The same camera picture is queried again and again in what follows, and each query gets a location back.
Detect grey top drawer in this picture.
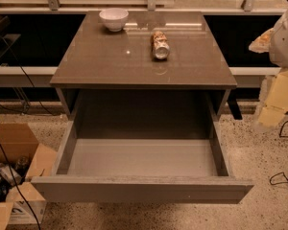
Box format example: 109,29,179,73
33,90,253,204

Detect bottles in cardboard box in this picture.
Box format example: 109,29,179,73
0,156,30,202

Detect black cable left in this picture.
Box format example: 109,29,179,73
0,32,56,230

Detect crushed soda can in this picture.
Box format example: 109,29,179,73
151,31,170,60

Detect white ceramic bowl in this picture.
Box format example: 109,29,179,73
99,8,129,32

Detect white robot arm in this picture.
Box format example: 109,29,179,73
249,9,288,131

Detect open cardboard box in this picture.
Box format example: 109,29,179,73
0,124,57,230

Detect grey drawer cabinet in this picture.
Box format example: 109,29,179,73
50,11,237,113

